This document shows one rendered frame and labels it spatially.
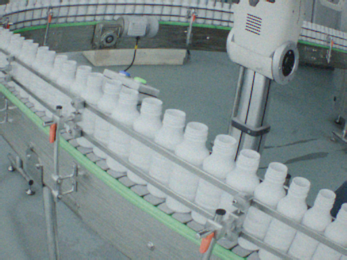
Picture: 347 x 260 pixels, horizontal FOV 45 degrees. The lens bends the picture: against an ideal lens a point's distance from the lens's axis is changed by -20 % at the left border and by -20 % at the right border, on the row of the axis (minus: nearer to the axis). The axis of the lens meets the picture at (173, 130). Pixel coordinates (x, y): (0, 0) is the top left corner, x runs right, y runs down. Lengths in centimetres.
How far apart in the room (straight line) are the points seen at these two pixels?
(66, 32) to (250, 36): 133
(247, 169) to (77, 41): 190
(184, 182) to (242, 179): 13
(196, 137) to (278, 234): 24
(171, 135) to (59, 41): 172
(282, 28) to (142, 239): 77
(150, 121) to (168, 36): 188
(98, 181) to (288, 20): 75
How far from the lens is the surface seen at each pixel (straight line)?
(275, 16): 140
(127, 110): 97
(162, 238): 93
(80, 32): 258
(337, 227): 72
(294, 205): 75
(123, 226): 101
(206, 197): 86
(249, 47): 147
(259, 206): 77
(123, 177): 101
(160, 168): 92
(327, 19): 779
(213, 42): 296
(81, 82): 111
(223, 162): 84
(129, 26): 252
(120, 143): 99
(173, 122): 89
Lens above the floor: 149
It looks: 23 degrees down
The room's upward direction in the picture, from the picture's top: 10 degrees clockwise
